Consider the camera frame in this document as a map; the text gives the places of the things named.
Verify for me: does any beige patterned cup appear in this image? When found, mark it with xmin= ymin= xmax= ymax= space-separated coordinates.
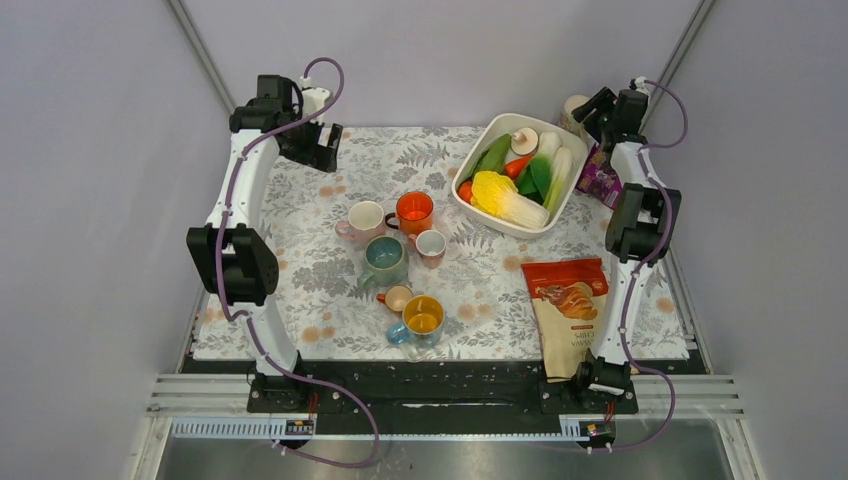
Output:
xmin=559 ymin=94 xmax=589 ymax=140

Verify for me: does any pink white mug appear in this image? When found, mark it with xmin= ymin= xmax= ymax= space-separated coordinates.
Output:
xmin=335 ymin=201 xmax=387 ymax=248

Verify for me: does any orange mug black handle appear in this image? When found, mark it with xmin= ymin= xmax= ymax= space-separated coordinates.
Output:
xmin=384 ymin=191 xmax=434 ymax=235

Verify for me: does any teal green ceramic mug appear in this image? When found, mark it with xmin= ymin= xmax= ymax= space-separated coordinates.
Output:
xmin=357 ymin=236 xmax=409 ymax=289

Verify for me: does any small pink cup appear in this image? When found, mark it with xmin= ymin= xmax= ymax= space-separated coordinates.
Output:
xmin=408 ymin=229 xmax=447 ymax=269

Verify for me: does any small orange cup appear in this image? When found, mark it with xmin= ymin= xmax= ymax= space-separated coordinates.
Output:
xmin=376 ymin=285 xmax=414 ymax=314

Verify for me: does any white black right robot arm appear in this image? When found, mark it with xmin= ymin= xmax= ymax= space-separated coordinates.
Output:
xmin=572 ymin=83 xmax=681 ymax=412

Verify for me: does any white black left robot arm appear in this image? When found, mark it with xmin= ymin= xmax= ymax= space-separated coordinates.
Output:
xmin=186 ymin=75 xmax=343 ymax=411

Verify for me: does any purple snack packet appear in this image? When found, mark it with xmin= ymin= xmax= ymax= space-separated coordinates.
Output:
xmin=576 ymin=144 xmax=623 ymax=209

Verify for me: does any white green bok choy toy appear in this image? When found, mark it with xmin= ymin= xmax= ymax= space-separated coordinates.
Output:
xmin=515 ymin=132 xmax=573 ymax=215

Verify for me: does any beige mushroom toy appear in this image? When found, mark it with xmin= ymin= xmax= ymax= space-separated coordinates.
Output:
xmin=510 ymin=127 xmax=539 ymax=157

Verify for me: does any orange carrot toy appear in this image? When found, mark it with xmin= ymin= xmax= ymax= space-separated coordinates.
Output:
xmin=504 ymin=154 xmax=533 ymax=180

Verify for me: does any white rectangular bin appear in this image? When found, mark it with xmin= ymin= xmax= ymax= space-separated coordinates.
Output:
xmin=452 ymin=113 xmax=589 ymax=239

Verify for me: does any yellow napa cabbage toy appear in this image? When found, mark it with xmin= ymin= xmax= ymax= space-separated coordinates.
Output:
xmin=471 ymin=171 xmax=550 ymax=229

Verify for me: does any cassava chips bag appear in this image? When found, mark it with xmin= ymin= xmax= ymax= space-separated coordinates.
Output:
xmin=521 ymin=257 xmax=609 ymax=381

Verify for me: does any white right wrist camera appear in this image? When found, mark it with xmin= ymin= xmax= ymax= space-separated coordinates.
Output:
xmin=629 ymin=76 xmax=651 ymax=96

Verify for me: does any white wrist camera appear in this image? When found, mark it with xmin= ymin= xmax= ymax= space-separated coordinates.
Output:
xmin=629 ymin=76 xmax=651 ymax=96
xmin=299 ymin=76 xmax=334 ymax=117

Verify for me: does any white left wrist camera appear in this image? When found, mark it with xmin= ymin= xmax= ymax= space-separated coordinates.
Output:
xmin=299 ymin=76 xmax=334 ymax=117

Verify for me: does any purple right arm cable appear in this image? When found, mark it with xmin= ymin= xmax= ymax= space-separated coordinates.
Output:
xmin=529 ymin=79 xmax=690 ymax=454

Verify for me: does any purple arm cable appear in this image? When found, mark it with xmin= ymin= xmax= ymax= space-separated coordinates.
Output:
xmin=529 ymin=79 xmax=690 ymax=454
xmin=213 ymin=56 xmax=382 ymax=470

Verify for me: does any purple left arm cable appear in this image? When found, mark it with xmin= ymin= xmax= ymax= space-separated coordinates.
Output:
xmin=213 ymin=56 xmax=382 ymax=470

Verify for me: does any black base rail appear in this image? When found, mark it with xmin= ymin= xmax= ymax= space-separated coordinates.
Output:
xmin=247 ymin=360 xmax=639 ymax=415

